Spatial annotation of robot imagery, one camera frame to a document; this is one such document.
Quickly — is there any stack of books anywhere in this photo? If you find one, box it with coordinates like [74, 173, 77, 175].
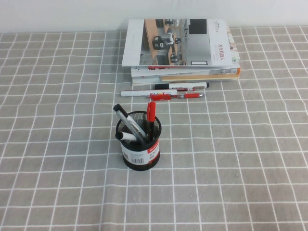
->
[131, 27, 241, 78]

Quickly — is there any red gel pen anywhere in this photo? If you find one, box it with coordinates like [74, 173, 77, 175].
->
[148, 93, 206, 102]

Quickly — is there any tan book orange spine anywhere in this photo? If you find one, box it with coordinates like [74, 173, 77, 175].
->
[160, 72, 241, 82]

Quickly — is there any black pen red cap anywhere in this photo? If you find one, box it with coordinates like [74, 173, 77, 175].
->
[146, 101, 156, 142]

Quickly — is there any white whiteboard marker black cap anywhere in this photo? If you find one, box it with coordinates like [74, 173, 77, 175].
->
[154, 82, 210, 90]

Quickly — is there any magazine with office photo cover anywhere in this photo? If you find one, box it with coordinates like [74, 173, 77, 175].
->
[121, 18, 234, 67]

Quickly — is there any grey pen black cap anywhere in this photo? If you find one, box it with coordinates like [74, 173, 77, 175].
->
[113, 103, 150, 145]

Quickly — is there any white paint marker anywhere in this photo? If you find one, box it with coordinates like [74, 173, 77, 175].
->
[121, 90, 178, 98]

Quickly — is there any black mesh pen holder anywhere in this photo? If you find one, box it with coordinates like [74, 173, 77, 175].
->
[115, 110, 161, 171]

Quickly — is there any plain white book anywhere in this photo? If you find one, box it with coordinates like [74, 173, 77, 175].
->
[131, 76, 162, 87]

